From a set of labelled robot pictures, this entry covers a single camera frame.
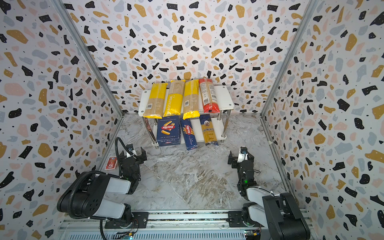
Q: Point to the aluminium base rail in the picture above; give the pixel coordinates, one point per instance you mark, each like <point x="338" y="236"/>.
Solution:
<point x="169" y="225"/>

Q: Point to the blue Barilla rigatoni box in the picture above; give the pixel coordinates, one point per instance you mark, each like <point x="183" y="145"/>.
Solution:
<point x="169" y="131"/>

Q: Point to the red playing card box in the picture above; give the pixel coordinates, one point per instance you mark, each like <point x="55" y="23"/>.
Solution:
<point x="111" y="163"/>

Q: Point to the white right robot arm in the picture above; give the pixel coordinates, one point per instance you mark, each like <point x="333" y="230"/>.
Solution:
<point x="277" y="213"/>

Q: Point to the red spaghetti bag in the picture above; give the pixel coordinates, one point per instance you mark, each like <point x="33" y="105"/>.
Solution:
<point x="209" y="96"/>

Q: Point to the white two-tier shelf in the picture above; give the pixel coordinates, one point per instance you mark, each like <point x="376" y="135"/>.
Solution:
<point x="225" y="104"/>

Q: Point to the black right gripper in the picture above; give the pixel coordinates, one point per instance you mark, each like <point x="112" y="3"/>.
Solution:
<point x="230" y="160"/>

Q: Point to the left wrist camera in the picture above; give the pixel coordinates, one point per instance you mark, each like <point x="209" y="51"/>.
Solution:
<point x="130" y="150"/>

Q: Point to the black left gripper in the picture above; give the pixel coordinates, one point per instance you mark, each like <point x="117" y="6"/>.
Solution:
<point x="122" y="160"/>

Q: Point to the yellow Pastatime spaghetti bag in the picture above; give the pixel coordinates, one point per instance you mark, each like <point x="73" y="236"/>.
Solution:
<point x="175" y="98"/>

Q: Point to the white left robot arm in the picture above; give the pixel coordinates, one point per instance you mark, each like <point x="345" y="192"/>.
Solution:
<point x="85" y="198"/>

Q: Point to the yellow clear spaghetti bag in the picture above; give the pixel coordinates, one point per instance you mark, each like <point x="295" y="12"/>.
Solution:
<point x="191" y="100"/>

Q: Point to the blue Ankara spaghetti bag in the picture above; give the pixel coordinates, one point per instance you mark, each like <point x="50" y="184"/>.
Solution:
<point x="208" y="130"/>

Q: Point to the blue Barilla spaghetti box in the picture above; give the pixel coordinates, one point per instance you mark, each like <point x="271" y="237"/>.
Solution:
<point x="188" y="133"/>

